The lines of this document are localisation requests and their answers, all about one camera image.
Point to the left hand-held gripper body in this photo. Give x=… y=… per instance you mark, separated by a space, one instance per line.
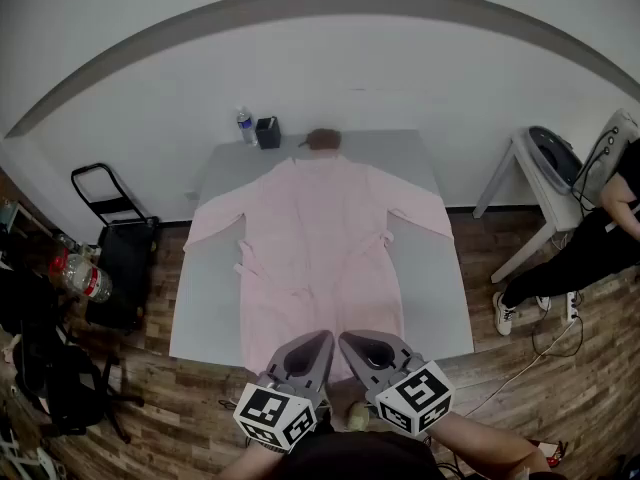
x=272 y=410

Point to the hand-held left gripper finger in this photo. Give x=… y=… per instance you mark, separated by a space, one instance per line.
x=322 y=368
x=285 y=360

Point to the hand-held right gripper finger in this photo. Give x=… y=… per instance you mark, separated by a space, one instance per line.
x=352 y=363
x=390 y=345

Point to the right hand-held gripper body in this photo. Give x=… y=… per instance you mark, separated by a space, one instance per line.
x=415 y=398

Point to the pink robe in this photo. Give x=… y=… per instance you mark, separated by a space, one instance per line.
x=320 y=228

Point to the person's left forearm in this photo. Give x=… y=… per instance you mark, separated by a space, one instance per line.
x=252 y=464

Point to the person's right forearm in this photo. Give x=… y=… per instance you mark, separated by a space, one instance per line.
x=482 y=443

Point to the person's pale green shoe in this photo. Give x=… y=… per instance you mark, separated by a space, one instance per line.
x=357 y=416

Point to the person's black clothing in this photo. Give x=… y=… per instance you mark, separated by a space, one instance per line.
x=360 y=455

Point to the white power strip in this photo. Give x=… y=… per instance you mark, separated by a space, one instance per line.
x=572 y=307

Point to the black hand cart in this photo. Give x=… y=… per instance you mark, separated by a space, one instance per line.
x=125 y=268

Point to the white side table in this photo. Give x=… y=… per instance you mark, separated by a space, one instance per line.
x=530 y=188

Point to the brown leather pouch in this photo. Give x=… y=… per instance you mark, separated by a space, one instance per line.
x=324 y=139

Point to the large clear water jug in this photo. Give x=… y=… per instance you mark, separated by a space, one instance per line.
x=82 y=278

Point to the black square holder box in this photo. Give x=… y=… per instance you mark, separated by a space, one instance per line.
x=268 y=134

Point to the small clear water bottle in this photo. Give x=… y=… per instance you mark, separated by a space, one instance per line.
x=246 y=128

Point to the clear empty bottle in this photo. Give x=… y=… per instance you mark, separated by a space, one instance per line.
x=75 y=245

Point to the grey plastic bin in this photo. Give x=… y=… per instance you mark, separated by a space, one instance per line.
x=550 y=160

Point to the white metal rack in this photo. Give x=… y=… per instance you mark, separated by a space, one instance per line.
x=25 y=460

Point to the grey padded device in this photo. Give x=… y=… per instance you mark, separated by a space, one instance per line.
x=612 y=143

